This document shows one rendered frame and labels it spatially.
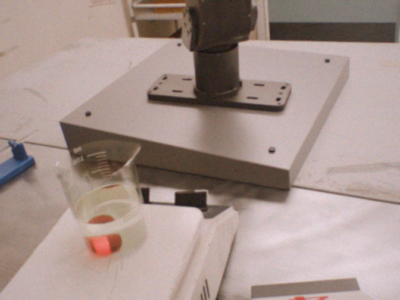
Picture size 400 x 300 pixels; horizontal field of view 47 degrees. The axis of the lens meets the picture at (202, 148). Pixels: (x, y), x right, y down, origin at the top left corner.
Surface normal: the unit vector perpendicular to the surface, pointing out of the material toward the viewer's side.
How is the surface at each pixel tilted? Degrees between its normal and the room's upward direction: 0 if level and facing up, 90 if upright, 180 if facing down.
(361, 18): 90
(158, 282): 0
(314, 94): 5
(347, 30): 90
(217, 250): 90
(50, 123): 0
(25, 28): 90
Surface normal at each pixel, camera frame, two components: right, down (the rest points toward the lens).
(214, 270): 0.96, 0.03
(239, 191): -0.13, -0.85
